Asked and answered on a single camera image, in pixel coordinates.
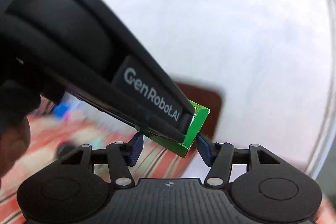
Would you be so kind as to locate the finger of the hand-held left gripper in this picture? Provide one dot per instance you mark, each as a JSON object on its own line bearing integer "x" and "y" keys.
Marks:
{"x": 113, "y": 113}
{"x": 170, "y": 132}

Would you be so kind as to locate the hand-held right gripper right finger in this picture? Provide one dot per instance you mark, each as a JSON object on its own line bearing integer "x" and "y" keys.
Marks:
{"x": 204, "y": 151}

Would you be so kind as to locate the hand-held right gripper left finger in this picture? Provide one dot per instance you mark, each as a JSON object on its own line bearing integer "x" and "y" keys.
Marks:
{"x": 136, "y": 148}

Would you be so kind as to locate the small green cardboard box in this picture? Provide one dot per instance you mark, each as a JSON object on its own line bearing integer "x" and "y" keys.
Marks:
{"x": 197, "y": 129}

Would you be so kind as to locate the person's left hand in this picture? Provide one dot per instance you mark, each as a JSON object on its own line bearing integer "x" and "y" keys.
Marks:
{"x": 13, "y": 145}

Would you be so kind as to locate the red checked blanket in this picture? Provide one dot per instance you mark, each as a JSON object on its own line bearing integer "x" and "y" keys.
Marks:
{"x": 86, "y": 132}

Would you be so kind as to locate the brown box lid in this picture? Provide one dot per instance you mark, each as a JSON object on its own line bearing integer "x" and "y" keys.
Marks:
{"x": 210, "y": 103}

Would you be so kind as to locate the bright blue plastic item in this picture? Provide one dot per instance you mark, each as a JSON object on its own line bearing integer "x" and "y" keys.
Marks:
{"x": 61, "y": 108}

